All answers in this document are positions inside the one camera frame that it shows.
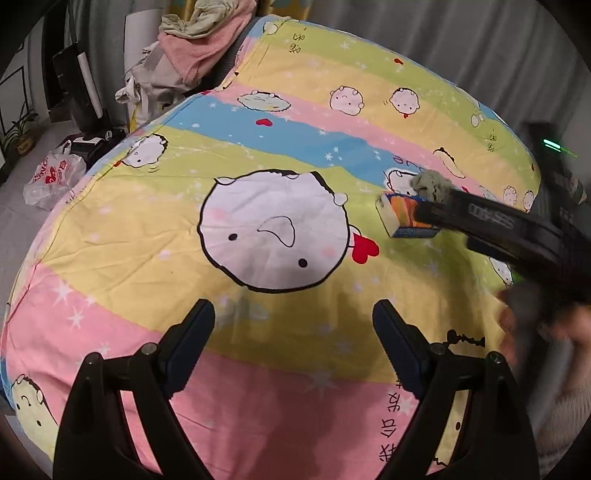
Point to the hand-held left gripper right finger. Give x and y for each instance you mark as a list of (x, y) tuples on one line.
[(397, 346)]

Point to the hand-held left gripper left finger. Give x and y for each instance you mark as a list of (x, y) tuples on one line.
[(184, 350)]

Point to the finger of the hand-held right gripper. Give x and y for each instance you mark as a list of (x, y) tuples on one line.
[(461, 214), (508, 258)]

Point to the small orange and blue box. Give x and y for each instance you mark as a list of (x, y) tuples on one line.
[(397, 214)]

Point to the person's right forearm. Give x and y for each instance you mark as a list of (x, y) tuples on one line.
[(568, 415)]

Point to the person's right hand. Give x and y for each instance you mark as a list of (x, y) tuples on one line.
[(581, 337)]

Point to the grey-green cloth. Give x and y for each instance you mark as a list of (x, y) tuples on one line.
[(431, 182)]

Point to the striped cartoon printed bed sheet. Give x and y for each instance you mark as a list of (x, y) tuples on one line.
[(138, 258)]

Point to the grey curtain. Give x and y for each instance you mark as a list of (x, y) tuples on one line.
[(415, 37)]

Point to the white plastic bag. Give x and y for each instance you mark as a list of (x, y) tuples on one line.
[(53, 180)]

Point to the grey and white clothes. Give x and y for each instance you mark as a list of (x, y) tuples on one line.
[(152, 87)]

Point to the potted plant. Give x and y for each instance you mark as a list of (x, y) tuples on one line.
[(25, 138)]

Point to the yellow patterned curtain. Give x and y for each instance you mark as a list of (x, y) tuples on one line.
[(281, 7)]

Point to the black upright vacuum cleaner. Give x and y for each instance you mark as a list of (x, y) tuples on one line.
[(76, 87)]

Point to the pink towel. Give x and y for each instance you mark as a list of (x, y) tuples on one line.
[(203, 50)]

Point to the pale green cloth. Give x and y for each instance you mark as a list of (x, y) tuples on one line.
[(203, 23)]

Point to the white board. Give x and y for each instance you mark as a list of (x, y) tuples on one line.
[(138, 32)]

